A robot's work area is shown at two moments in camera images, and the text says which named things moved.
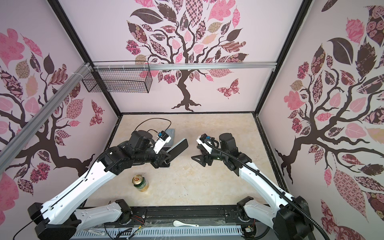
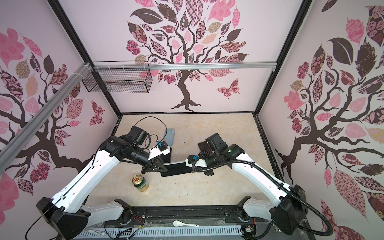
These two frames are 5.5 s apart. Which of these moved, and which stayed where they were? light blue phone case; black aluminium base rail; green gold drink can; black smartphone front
Moved: black smartphone front
Stayed: light blue phone case; green gold drink can; black aluminium base rail
